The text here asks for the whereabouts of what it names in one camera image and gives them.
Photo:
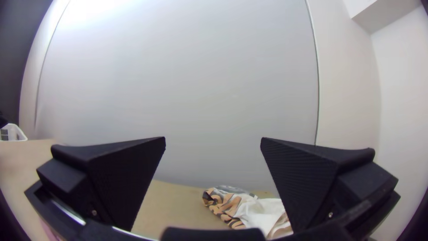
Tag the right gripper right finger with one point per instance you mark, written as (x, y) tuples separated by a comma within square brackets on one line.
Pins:
[(311, 180)]

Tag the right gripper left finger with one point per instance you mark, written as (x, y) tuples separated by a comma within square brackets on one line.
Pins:
[(113, 180)]

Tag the white laundry basket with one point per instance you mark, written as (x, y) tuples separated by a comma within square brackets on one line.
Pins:
[(11, 134)]

